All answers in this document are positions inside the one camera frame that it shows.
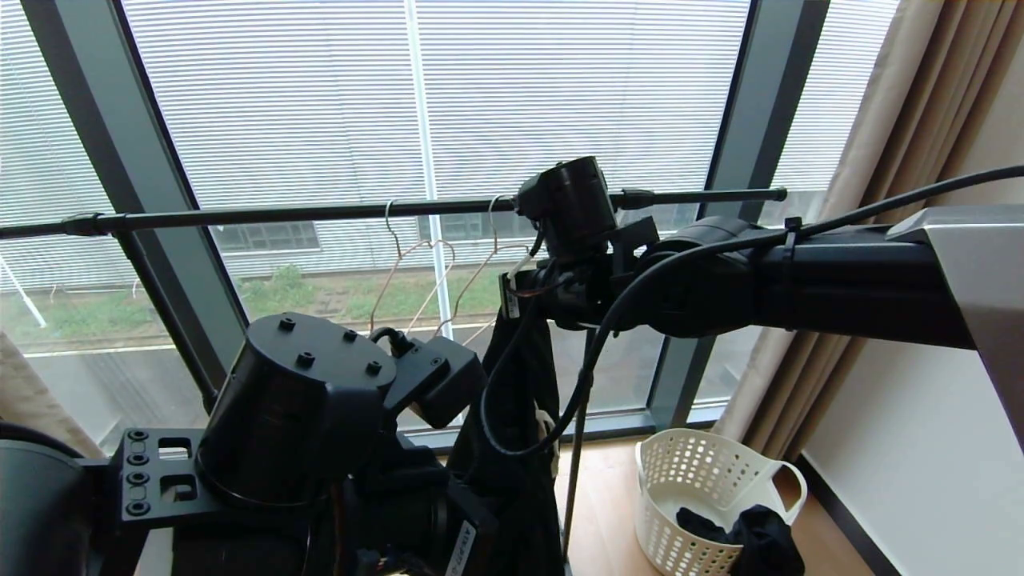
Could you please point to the pink clothes hanger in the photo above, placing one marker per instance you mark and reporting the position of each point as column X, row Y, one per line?
column 469, row 288
column 433, row 296

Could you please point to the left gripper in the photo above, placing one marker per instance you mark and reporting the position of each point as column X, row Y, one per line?
column 384, row 536

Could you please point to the white laundry basket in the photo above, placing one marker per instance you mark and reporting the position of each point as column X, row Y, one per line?
column 704, row 472

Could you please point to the black clothes rack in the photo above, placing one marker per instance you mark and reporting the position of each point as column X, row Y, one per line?
column 280, row 213

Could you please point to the black shorts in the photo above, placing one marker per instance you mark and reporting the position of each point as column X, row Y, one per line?
column 512, row 520

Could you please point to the beige curtain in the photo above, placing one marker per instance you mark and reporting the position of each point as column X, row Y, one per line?
column 904, row 160
column 32, row 400

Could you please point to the window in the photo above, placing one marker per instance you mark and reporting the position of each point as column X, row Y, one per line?
column 560, row 96

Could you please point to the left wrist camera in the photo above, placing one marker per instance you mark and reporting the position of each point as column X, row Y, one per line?
column 448, row 376

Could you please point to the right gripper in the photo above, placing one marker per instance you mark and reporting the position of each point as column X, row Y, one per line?
column 560, row 300

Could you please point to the black garment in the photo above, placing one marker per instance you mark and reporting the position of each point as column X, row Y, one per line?
column 764, row 540

